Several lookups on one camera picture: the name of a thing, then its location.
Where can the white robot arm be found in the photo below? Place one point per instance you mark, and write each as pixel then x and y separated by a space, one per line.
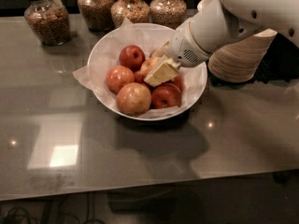
pixel 219 23

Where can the white paper liner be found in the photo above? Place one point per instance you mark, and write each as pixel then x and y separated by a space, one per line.
pixel 102 59

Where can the red right apple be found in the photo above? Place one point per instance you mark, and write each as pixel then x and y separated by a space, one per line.
pixel 178 81

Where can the glass cereal jar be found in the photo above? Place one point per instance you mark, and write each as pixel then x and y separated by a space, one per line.
pixel 96 13
pixel 169 13
pixel 49 20
pixel 136 11

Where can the small red hidden apple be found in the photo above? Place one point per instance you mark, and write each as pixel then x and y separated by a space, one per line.
pixel 139 78

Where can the dark red front apple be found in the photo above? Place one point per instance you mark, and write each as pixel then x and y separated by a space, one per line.
pixel 166 95

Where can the dark red back apple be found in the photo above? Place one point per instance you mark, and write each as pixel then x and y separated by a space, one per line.
pixel 132 57

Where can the yellow-green back right apple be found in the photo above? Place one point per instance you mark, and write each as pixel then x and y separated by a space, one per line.
pixel 152 53

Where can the red-yellow left apple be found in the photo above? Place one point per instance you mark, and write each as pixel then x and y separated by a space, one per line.
pixel 118 76

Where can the dark red apple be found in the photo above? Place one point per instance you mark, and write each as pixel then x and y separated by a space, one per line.
pixel 132 57
pixel 166 95

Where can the white bowl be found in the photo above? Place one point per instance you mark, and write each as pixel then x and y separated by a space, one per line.
pixel 196 84

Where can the leftmost glass cereal jar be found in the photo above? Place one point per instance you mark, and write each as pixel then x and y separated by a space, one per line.
pixel 49 20

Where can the large yellow-red front apple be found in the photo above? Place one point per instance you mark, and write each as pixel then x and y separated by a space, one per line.
pixel 133 99

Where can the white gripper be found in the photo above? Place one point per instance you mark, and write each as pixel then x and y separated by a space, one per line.
pixel 184 48

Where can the front stack paper bowls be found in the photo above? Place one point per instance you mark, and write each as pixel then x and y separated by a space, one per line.
pixel 238 62

